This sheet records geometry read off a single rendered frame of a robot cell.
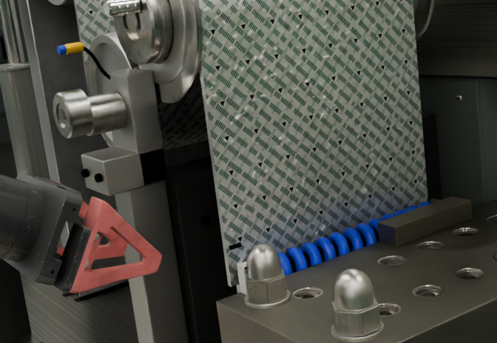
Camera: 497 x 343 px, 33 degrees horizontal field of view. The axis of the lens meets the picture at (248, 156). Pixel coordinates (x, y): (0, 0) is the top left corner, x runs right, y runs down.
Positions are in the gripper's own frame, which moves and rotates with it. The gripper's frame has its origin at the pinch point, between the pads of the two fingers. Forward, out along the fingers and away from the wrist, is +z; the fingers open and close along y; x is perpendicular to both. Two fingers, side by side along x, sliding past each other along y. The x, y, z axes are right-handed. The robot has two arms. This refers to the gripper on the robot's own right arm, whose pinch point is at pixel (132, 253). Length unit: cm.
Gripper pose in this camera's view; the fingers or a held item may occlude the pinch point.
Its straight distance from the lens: 67.7
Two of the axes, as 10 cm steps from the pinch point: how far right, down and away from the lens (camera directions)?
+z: 7.7, 3.0, 5.6
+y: 5.5, 1.3, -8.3
